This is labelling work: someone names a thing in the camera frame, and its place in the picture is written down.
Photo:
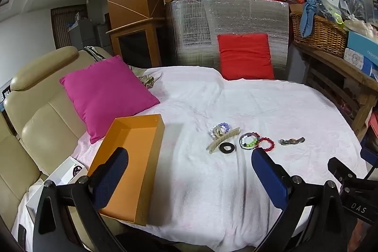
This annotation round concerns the beige leather sofa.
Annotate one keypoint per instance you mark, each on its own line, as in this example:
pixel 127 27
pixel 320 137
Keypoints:
pixel 38 122

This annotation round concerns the beige hair claw clip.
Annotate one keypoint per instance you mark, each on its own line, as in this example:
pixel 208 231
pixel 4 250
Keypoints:
pixel 220 139

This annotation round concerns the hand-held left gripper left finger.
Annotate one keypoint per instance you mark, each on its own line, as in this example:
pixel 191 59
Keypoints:
pixel 113 178

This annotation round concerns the bronze metal hair clip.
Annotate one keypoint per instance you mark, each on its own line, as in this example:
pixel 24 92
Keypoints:
pixel 291 141

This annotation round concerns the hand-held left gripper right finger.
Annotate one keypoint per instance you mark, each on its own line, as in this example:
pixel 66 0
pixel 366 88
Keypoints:
pixel 270 181

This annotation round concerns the white pink towel blanket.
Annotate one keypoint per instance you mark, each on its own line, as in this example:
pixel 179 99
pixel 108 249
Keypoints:
pixel 206 190

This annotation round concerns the blue cloth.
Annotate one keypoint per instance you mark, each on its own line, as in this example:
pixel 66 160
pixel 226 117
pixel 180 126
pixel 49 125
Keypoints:
pixel 310 14

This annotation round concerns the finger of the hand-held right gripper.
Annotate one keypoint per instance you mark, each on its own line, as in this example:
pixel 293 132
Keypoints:
pixel 369 155
pixel 339 169

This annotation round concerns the magenta pillow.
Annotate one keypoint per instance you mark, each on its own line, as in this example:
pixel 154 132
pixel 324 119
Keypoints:
pixel 109 95

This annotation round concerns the wooden side table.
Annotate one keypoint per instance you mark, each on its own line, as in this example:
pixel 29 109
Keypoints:
pixel 339 66

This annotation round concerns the crumpled patterned cloth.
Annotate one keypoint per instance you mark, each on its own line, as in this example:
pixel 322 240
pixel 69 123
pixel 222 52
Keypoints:
pixel 146 79

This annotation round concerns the wicker basket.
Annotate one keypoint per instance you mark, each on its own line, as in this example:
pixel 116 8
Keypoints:
pixel 322 33

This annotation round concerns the white patterned box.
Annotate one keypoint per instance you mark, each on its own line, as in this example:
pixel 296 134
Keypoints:
pixel 356 58

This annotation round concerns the brown curtain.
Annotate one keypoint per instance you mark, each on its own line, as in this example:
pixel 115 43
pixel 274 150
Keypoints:
pixel 60 27

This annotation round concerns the blue tissue box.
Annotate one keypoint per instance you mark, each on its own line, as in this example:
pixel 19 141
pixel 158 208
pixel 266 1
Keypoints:
pixel 363 44

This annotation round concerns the grey storage cabinets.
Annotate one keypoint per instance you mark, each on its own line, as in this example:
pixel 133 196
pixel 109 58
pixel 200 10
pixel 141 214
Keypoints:
pixel 85 33

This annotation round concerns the wooden glass-door cabinet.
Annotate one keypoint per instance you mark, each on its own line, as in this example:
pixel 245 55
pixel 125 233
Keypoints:
pixel 133 45

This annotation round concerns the clear plastic bag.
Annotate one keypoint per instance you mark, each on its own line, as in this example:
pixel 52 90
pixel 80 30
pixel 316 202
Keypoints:
pixel 351 7

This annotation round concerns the striped cloth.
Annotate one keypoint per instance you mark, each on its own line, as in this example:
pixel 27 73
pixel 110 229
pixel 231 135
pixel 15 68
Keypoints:
pixel 96 52

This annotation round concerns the silver foil insulation sheet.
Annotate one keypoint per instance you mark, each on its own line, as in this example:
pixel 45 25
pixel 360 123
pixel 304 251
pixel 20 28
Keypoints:
pixel 195 30

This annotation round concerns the orange cardboard box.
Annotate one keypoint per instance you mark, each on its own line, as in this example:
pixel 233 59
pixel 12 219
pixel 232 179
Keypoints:
pixel 138 175

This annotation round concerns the small red pillow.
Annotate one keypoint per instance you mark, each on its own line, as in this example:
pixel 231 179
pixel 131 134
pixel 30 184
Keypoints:
pixel 245 55

